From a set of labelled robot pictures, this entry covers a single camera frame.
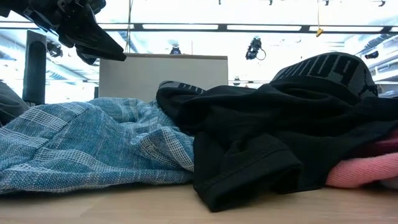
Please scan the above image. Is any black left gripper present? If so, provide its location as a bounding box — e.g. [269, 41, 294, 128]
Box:
[9, 0, 127, 65]

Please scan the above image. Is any dark grey garment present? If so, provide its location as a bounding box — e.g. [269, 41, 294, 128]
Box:
[0, 80, 30, 127]

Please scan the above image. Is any small black garment striped band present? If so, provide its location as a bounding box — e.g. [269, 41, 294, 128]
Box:
[155, 80, 218, 131]

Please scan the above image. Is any black garment with grey waistband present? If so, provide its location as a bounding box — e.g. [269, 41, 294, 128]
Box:
[178, 52, 398, 213]

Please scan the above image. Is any beige fabric storage box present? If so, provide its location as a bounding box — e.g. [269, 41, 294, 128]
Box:
[98, 52, 229, 103]

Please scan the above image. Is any blue striped garment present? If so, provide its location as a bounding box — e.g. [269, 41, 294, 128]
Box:
[0, 96, 195, 195]

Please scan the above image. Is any black overhead crossbar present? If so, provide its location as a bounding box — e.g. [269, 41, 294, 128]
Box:
[0, 21, 398, 34]

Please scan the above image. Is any red garment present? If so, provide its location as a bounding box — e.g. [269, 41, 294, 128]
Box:
[325, 130, 398, 189]

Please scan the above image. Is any black mounted camera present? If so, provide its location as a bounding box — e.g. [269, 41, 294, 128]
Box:
[244, 36, 267, 61]

